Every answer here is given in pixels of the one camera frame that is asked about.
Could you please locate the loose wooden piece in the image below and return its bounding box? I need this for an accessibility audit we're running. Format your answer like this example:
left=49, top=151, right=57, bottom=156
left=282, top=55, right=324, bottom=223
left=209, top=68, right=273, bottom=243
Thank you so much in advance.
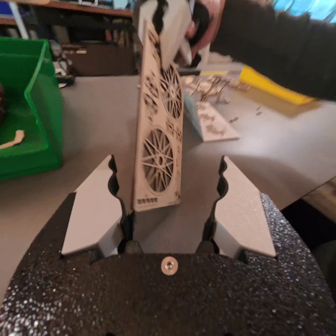
left=0, top=130, right=25, bottom=150

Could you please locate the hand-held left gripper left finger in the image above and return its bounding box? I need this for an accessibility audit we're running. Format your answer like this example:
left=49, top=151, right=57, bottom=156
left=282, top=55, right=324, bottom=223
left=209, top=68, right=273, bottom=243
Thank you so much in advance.
left=60, top=154, right=135, bottom=258

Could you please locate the assembly instruction booklet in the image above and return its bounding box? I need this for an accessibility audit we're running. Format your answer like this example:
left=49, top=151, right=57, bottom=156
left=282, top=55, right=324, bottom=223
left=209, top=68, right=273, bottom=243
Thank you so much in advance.
left=184, top=92, right=240, bottom=142

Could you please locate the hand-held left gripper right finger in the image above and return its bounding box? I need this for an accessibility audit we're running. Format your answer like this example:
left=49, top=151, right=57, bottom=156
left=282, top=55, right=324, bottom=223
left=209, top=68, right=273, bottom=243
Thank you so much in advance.
left=202, top=155, right=278, bottom=260

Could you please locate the yellow plastic bin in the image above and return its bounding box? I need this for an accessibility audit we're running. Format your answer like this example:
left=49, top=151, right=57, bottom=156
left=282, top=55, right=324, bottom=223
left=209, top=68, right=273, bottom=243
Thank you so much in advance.
left=238, top=66, right=317, bottom=106

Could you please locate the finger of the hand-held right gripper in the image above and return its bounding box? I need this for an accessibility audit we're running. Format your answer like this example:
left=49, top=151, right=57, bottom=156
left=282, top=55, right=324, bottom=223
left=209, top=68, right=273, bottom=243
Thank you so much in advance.
left=152, top=0, right=194, bottom=68
left=134, top=0, right=155, bottom=45

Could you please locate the dark brown box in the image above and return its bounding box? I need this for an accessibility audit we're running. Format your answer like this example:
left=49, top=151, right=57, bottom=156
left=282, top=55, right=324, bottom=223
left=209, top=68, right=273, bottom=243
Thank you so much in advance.
left=63, top=43, right=138, bottom=76

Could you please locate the wooden parts sheet with wheels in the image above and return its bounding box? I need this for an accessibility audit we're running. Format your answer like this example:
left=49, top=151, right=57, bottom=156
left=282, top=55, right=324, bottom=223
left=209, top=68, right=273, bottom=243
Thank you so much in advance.
left=132, top=20, right=185, bottom=212

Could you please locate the person's right forearm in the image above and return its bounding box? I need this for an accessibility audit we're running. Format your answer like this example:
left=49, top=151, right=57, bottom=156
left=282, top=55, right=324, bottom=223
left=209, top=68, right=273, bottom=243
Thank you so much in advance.
left=210, top=0, right=336, bottom=101

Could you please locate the person's right hand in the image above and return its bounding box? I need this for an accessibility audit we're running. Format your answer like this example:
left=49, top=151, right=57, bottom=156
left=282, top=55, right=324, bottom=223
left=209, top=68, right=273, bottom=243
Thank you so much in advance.
left=191, top=0, right=227, bottom=59

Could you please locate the green plastic bin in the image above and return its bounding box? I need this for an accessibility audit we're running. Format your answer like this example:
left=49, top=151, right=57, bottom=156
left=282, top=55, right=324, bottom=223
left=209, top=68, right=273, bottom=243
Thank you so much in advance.
left=0, top=37, right=64, bottom=182

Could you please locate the wooden workbench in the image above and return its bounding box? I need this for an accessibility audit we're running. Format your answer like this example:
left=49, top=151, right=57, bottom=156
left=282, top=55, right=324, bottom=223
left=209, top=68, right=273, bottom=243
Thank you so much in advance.
left=0, top=0, right=133, bottom=25

